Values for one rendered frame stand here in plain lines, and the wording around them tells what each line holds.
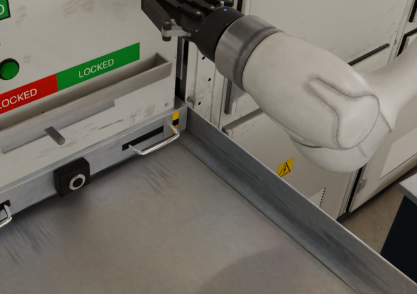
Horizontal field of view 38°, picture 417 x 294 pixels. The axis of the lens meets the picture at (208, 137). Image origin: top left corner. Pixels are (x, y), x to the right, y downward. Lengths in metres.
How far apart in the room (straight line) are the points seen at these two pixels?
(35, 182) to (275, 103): 0.50
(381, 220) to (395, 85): 1.55
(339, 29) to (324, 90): 0.79
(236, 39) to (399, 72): 0.24
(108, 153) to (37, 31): 0.30
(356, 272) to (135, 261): 0.37
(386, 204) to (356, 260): 1.40
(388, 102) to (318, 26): 0.57
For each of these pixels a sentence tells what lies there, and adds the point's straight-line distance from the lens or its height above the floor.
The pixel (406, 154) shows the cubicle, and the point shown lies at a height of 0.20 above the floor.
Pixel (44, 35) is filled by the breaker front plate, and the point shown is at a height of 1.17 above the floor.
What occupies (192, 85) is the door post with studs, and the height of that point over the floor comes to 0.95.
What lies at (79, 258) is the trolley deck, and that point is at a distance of 1.03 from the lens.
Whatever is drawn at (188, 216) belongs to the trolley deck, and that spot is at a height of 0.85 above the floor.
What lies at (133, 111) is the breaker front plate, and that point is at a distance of 1.12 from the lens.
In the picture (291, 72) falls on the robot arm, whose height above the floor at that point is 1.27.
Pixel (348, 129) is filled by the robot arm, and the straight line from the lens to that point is 0.69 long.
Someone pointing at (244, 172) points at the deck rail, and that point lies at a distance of 1.15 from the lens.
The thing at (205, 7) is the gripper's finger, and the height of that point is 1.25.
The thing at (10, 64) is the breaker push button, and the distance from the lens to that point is 0.92.
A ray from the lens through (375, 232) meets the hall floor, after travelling 2.33.
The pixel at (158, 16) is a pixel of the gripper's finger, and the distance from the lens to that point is 0.85.
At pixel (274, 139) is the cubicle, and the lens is 1.51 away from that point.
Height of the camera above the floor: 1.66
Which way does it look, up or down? 41 degrees down
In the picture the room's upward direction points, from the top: 6 degrees clockwise
